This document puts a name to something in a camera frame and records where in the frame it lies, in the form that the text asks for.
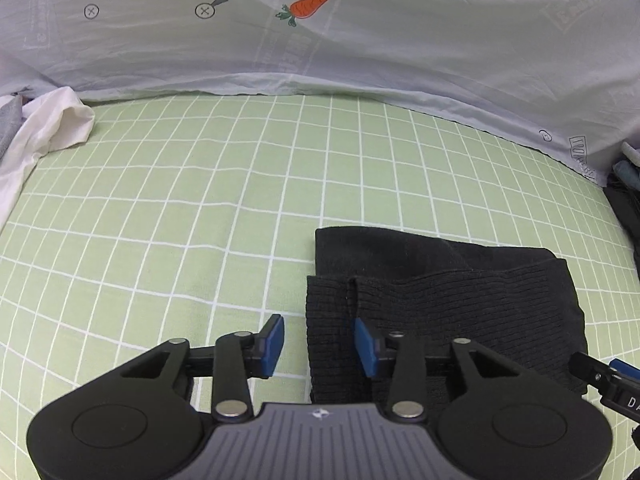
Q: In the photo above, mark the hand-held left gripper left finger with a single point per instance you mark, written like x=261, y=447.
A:
x=272, y=345

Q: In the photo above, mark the black knit sweater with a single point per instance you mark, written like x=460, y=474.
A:
x=450, y=300

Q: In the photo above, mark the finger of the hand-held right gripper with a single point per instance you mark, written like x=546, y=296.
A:
x=625, y=367
x=587, y=367

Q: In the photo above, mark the grey garment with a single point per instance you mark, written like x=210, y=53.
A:
x=7, y=127

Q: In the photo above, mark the green checked bed sheet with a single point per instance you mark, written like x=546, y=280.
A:
x=175, y=210

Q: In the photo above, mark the grey carrot printed sheet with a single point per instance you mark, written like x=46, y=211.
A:
x=350, y=45

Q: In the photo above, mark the blue denim garment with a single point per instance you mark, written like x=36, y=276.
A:
x=629, y=172

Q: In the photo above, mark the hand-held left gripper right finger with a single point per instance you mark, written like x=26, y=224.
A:
x=365, y=349

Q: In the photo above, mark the white garment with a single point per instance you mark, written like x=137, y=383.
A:
x=47, y=130

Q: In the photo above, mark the black folded garment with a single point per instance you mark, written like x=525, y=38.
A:
x=625, y=230

